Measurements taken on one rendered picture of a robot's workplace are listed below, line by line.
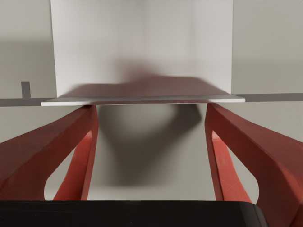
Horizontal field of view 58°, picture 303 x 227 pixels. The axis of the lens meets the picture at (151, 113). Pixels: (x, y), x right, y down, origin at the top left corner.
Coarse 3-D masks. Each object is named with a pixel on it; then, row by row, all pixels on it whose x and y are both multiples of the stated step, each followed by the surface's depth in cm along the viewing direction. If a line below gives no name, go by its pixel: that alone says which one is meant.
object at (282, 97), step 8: (240, 96) 14; (248, 96) 14; (256, 96) 14; (264, 96) 14; (272, 96) 14; (280, 96) 14; (288, 96) 14; (296, 96) 14; (0, 104) 13; (8, 104) 13; (16, 104) 14; (24, 104) 14; (32, 104) 14; (40, 104) 14
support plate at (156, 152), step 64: (0, 0) 13; (256, 0) 13; (0, 64) 13; (256, 64) 13; (0, 128) 14; (128, 128) 14; (192, 128) 14; (128, 192) 14; (192, 192) 14; (256, 192) 14
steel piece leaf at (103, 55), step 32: (64, 0) 13; (96, 0) 13; (128, 0) 13; (160, 0) 13; (192, 0) 13; (224, 0) 13; (64, 32) 13; (96, 32) 13; (128, 32) 13; (160, 32) 13; (192, 32) 13; (224, 32) 13; (64, 64) 13; (96, 64) 13; (128, 64) 13; (160, 64) 13; (192, 64) 13; (224, 64) 13; (64, 96) 13; (96, 96) 13; (128, 96) 13; (160, 96) 13; (192, 96) 12; (224, 96) 12
